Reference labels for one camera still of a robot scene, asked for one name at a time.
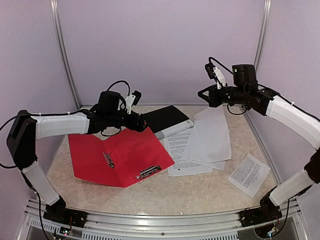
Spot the red folder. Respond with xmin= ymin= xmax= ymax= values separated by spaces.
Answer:
xmin=68 ymin=128 xmax=174 ymax=188

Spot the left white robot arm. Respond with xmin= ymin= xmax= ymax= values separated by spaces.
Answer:
xmin=6 ymin=90 xmax=147 ymax=223

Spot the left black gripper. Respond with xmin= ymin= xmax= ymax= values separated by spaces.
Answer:
xmin=106 ymin=110 xmax=153 ymax=132

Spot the white sheet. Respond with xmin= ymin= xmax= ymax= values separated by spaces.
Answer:
xmin=179 ymin=128 xmax=231 ymax=171
xmin=193 ymin=106 xmax=232 ymax=160

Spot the printed text sheet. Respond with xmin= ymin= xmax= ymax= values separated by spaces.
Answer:
xmin=227 ymin=153 xmax=271 ymax=198
xmin=164 ymin=128 xmax=213 ymax=177

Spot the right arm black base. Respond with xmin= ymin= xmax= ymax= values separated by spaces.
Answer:
xmin=239 ymin=196 xmax=283 ymax=227

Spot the right aluminium frame post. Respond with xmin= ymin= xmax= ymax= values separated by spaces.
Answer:
xmin=241 ymin=0 xmax=273 ymax=110

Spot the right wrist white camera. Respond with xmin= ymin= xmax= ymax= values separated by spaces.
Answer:
xmin=204 ymin=62 xmax=227 ymax=90

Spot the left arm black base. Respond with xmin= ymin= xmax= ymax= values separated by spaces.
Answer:
xmin=43 ymin=196 xmax=88 ymax=228

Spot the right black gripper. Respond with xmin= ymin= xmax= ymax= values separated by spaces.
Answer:
xmin=198 ymin=83 xmax=248 ymax=107

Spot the black folder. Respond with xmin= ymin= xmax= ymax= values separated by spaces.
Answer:
xmin=143 ymin=105 xmax=194 ymax=140

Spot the printed text sheet right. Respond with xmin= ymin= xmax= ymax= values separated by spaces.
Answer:
xmin=227 ymin=153 xmax=271 ymax=198

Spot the left aluminium frame post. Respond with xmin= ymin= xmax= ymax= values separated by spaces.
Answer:
xmin=50 ymin=0 xmax=82 ymax=109

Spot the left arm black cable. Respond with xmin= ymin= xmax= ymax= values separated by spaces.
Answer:
xmin=0 ymin=79 xmax=132 ymax=169

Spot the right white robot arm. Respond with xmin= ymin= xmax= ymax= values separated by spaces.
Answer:
xmin=197 ymin=62 xmax=320 ymax=222

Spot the aluminium front rail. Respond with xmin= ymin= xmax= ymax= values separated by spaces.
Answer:
xmin=23 ymin=197 xmax=307 ymax=240

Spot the white sheet top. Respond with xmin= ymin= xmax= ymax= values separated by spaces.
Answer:
xmin=193 ymin=106 xmax=232 ymax=160

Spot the aluminium frame post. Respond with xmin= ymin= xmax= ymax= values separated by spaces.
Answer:
xmin=241 ymin=0 xmax=273 ymax=110
xmin=50 ymin=0 xmax=82 ymax=109

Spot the printed text sheet centre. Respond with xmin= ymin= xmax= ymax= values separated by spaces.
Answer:
xmin=164 ymin=128 xmax=213 ymax=177

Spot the blank white sheet lower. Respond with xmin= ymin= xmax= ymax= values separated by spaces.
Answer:
xmin=179 ymin=128 xmax=231 ymax=171

